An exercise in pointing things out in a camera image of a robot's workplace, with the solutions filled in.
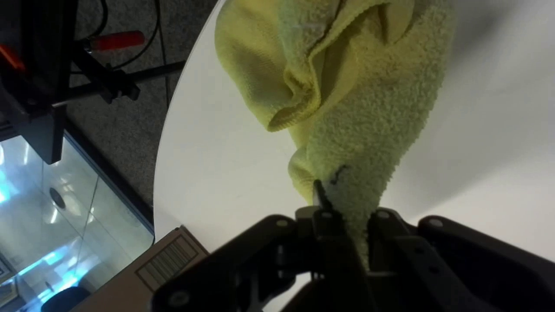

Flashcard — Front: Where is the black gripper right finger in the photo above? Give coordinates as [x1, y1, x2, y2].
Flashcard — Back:
[366, 207, 555, 312]

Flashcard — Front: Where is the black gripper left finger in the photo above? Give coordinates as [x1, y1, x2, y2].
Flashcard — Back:
[151, 179, 373, 312]

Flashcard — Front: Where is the lime green towel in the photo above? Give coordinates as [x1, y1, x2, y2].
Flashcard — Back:
[213, 0, 458, 269]

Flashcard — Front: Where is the brown cardboard box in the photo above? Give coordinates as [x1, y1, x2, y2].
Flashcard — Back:
[68, 224, 210, 312]

